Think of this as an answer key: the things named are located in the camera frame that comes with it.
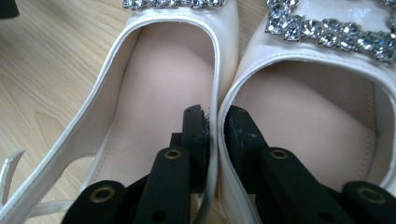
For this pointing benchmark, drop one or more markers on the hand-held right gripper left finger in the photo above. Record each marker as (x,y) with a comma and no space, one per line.
(197,149)

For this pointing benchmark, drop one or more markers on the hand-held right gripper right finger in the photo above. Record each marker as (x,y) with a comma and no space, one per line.
(243,143)

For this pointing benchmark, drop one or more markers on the white rhinestone buckle shoe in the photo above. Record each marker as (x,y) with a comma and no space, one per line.
(93,124)
(311,124)

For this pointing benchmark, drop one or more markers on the dark object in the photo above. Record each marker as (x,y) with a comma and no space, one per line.
(7,7)

